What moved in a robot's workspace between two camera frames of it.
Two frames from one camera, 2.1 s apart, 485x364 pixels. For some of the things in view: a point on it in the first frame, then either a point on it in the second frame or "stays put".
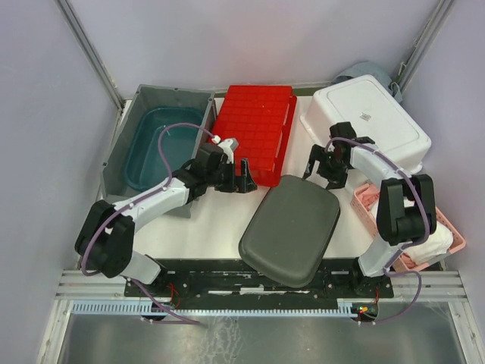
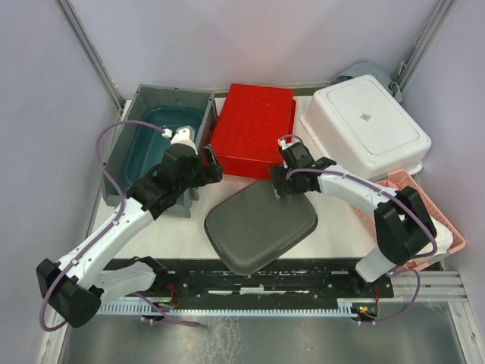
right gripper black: (339, 178) to (279, 174)
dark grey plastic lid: (289, 231) to (254, 227)
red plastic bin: (259, 117) stays put
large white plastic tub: (367, 104) stays put
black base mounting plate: (222, 283) stays put
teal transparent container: (145, 167) stays put
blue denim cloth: (370, 68) stays put
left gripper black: (245, 182) to (213, 172)
